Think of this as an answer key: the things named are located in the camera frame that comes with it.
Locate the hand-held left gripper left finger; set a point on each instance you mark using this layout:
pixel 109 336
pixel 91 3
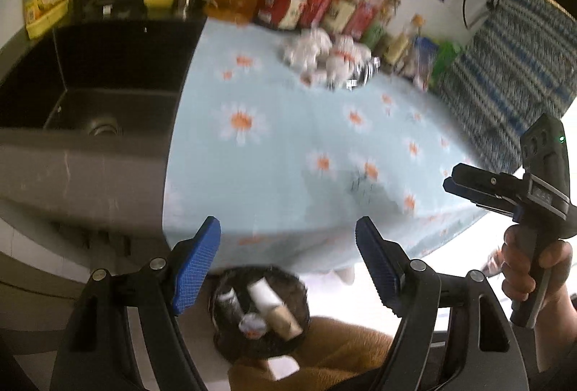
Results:
pixel 198 264

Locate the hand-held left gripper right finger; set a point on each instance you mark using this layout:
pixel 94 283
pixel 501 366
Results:
pixel 378 269

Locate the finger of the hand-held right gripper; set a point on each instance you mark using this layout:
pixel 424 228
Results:
pixel 469 194
pixel 482 180

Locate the white paper cup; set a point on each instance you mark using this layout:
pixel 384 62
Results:
pixel 263 292

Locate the small white printed bottle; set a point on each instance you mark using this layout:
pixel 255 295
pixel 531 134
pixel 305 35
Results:
pixel 251 324

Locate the bin with black bag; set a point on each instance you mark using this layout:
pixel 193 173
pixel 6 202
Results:
pixel 234 350

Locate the brown paper cup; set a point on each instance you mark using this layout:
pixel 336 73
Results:
pixel 284 321

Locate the person's right forearm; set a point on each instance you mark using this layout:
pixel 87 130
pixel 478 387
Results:
pixel 559 328

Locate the person's right hand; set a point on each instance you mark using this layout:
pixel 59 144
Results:
pixel 514 278

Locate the blue patterned curtain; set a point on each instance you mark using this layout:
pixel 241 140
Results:
pixel 509 71

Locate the green plastic pouch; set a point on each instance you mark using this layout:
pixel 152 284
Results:
pixel 446 57

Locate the blue daisy print tablecloth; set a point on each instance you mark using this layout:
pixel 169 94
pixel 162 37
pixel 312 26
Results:
pixel 293 156

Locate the slim yellowish oil bottle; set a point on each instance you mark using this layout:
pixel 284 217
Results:
pixel 402 44

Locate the silver foil bag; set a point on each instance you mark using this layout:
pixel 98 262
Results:
pixel 363 74

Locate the white wad with orange band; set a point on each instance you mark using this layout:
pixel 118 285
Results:
pixel 345 59
pixel 311 46

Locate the tall red label bottle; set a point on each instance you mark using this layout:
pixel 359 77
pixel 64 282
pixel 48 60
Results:
pixel 367 14

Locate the black sink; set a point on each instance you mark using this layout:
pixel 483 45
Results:
pixel 112 71

